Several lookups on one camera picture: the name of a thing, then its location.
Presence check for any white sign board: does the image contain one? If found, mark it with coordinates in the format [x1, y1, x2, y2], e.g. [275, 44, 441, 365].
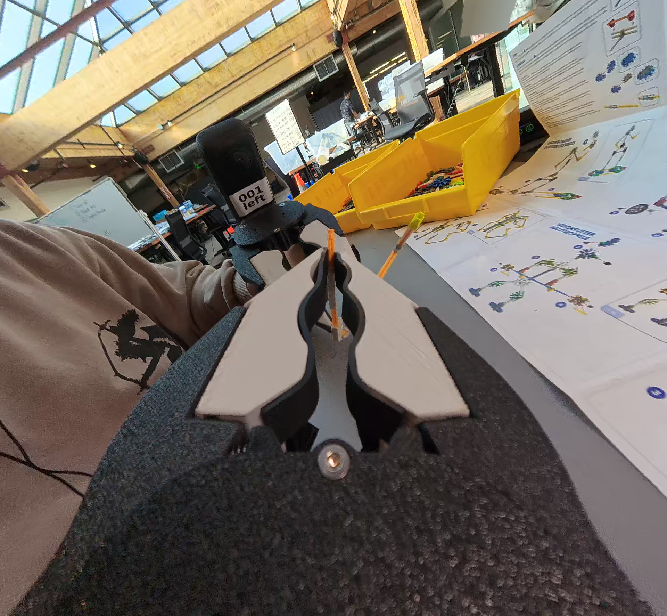
[264, 98, 305, 155]

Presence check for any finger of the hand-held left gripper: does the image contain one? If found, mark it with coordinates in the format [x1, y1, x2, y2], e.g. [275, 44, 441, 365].
[250, 251, 290, 285]
[300, 222, 360, 262]

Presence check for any yellow plastic bin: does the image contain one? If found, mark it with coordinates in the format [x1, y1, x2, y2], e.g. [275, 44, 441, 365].
[347, 90, 522, 226]
[295, 142, 402, 215]

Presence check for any whiteboard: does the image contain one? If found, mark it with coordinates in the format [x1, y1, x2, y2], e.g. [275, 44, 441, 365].
[37, 176, 157, 252]

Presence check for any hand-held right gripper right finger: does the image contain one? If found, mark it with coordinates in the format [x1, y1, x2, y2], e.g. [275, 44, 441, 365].
[339, 262, 472, 439]

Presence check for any pile of toy pieces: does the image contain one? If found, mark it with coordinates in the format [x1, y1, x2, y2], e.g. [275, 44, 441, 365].
[410, 163, 467, 200]

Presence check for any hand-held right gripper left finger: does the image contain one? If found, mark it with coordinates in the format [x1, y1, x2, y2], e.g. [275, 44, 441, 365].
[195, 249, 332, 439]

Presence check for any orange toy rod chain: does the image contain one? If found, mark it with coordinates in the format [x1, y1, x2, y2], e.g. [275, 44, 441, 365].
[327, 212, 426, 343]

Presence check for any person in beige sweatshirt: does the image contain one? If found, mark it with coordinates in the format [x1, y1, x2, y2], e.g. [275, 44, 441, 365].
[0, 218, 256, 616]

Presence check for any person's left forearm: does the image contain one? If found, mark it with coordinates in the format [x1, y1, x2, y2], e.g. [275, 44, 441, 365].
[157, 257, 256, 337]

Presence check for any printed instruction sheet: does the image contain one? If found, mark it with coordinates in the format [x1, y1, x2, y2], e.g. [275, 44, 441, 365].
[407, 0, 667, 497]

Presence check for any grey desk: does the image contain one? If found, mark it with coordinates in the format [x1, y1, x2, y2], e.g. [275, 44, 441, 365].
[349, 215, 667, 616]

